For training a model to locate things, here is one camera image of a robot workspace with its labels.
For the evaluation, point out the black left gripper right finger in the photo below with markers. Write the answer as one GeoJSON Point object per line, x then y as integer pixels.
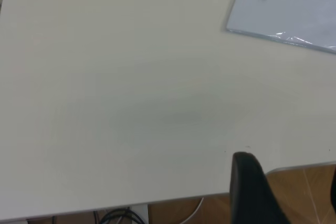
{"type": "Point", "coordinates": [334, 190]}

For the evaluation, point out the clear zip bag red zipper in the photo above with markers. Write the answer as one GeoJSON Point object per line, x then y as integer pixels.
{"type": "Point", "coordinates": [288, 3]}

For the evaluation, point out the white paper sheets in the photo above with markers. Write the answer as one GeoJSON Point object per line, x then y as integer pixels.
{"type": "Point", "coordinates": [283, 9]}

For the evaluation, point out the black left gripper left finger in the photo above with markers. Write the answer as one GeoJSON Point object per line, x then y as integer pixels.
{"type": "Point", "coordinates": [249, 192]}

